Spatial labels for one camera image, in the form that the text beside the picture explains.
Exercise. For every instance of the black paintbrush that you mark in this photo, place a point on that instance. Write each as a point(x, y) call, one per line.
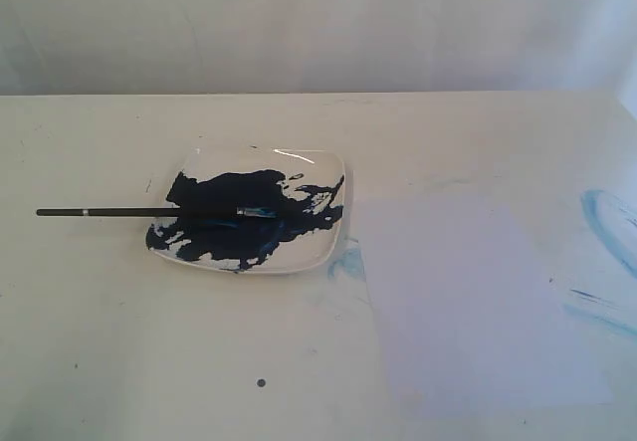
point(160, 212)

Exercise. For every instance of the white paper sheet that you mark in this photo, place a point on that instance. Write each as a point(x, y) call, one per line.
point(466, 318)

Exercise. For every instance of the white square plate blue paint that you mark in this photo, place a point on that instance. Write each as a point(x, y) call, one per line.
point(276, 210)

